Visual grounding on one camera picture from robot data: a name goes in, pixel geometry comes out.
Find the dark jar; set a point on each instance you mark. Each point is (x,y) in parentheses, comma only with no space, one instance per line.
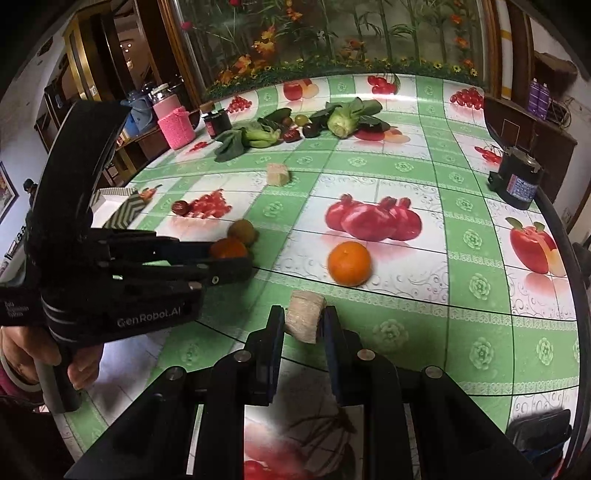
(217,123)

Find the black cylindrical device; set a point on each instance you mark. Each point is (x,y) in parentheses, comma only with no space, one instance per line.
(517,177)

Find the blue plastic container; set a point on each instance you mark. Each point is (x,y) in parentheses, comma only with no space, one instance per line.
(138,113)

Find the dark bag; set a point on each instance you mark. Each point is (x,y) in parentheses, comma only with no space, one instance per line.
(538,434)

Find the red date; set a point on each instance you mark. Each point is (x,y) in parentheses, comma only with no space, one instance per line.
(181,207)

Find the red dates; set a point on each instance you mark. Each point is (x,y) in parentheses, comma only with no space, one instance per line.
(292,135)

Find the orange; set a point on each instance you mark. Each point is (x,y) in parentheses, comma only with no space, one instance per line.
(228,248)
(349,264)

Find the framed wall picture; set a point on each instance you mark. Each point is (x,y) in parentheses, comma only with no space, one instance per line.
(7,189)

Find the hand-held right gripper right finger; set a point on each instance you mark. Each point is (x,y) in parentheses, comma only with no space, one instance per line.
(330,350)

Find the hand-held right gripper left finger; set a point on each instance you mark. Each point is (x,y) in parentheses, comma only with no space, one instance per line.
(277,341)

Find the beige fibrous chunk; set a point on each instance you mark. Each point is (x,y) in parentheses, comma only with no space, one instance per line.
(304,318)
(278,174)

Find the floral glass panel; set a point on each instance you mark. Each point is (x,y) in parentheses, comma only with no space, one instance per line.
(346,37)

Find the person's left forearm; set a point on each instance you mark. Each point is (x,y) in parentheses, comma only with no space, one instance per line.
(14,385)

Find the bok choy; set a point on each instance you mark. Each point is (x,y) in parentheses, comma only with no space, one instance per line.
(344,121)

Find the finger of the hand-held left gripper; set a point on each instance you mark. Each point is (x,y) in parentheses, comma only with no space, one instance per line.
(157,247)
(221,272)

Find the brown round fruit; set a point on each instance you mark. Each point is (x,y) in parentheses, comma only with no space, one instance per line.
(243,230)

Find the wooden side table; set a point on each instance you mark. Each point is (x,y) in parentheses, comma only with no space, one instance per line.
(138,147)

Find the jar in pink knit sleeve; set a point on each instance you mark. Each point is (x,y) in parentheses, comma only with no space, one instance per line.
(176,127)

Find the white box with chevron edges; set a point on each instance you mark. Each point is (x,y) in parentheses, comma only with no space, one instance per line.
(117,201)

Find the green olive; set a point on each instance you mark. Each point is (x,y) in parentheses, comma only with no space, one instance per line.
(302,120)

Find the dark avocado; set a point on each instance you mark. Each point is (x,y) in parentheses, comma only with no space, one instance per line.
(311,129)

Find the person's left hand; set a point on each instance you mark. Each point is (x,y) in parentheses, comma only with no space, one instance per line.
(23,346)

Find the small dark brown fruit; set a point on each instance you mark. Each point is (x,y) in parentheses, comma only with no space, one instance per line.
(287,122)

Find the purple spray can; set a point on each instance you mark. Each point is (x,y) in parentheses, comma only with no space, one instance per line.
(545,100)
(535,97)

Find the dark green cucumber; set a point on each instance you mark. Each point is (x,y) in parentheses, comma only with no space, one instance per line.
(277,115)

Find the wooden display cabinet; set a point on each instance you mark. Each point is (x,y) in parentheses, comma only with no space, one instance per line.
(92,60)

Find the leafy green vegetable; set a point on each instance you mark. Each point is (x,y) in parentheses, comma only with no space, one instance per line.
(258,137)

